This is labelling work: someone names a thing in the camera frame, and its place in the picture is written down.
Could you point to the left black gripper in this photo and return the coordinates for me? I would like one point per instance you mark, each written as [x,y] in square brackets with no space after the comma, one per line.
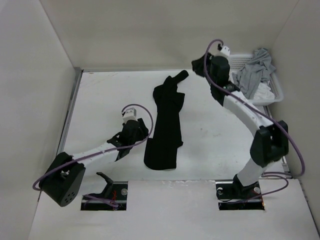
[143,131]

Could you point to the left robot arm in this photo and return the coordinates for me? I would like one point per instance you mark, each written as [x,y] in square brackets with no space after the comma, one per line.
[62,180]

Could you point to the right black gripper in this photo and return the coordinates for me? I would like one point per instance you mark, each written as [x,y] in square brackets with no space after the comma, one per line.
[197,65]

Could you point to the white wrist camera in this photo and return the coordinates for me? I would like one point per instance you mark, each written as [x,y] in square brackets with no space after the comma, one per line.
[223,51]
[129,114]

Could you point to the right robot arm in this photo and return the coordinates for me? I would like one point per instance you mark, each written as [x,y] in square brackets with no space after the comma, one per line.
[270,142]

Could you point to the black tank top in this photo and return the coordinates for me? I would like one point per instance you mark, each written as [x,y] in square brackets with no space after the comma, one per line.
[161,150]

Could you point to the white plastic basket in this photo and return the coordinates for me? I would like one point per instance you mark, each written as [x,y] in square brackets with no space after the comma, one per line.
[237,62]

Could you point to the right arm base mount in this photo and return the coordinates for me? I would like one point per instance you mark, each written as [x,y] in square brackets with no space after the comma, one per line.
[232,198]

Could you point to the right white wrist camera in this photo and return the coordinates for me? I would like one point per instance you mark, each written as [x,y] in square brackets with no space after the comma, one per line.
[223,51]

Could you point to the grey tank top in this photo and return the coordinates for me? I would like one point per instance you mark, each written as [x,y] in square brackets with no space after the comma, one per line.
[257,70]

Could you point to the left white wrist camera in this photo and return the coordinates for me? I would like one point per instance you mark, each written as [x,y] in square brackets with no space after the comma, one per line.
[129,114]

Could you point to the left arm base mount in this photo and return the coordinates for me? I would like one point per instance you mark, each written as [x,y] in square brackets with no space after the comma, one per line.
[112,198]

